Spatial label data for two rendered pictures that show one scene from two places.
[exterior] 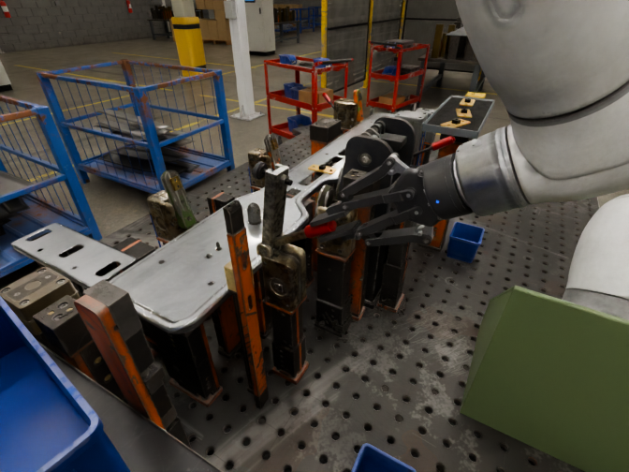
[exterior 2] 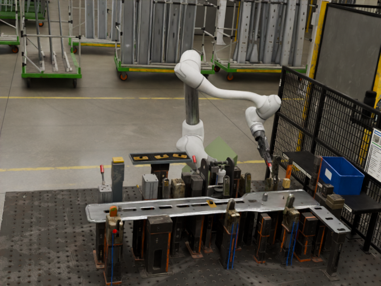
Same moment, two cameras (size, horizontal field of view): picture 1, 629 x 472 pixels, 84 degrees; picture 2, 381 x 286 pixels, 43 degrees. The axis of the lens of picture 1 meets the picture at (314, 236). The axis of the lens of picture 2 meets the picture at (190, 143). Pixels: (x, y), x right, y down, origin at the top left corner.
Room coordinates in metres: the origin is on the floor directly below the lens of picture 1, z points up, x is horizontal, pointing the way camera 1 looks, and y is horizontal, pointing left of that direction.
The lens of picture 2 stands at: (2.96, 1.54, 2.31)
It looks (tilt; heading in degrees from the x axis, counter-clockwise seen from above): 21 degrees down; 222
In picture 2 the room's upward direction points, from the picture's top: 5 degrees clockwise
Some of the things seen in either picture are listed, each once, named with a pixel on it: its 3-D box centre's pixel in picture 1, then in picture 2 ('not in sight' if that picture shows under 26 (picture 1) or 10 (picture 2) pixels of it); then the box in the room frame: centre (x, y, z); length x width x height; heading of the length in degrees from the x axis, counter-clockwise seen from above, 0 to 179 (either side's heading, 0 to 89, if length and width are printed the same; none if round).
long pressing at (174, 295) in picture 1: (323, 168); (208, 205); (1.02, -0.03, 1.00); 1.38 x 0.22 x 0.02; 151
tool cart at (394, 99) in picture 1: (395, 80); not in sight; (5.19, -1.12, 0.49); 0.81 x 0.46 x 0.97; 138
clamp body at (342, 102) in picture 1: (345, 140); (114, 249); (1.60, -0.15, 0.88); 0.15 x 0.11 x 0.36; 61
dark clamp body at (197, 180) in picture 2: not in sight; (194, 205); (0.93, -0.21, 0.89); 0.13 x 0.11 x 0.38; 61
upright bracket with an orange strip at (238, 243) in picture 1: (251, 325); (284, 193); (0.43, 0.11, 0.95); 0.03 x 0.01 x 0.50; 151
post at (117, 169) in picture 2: not in sight; (117, 194); (1.27, -0.55, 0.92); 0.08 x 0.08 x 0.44; 61
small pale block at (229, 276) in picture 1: (249, 335); (282, 205); (0.46, 0.13, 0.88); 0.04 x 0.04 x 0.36; 61
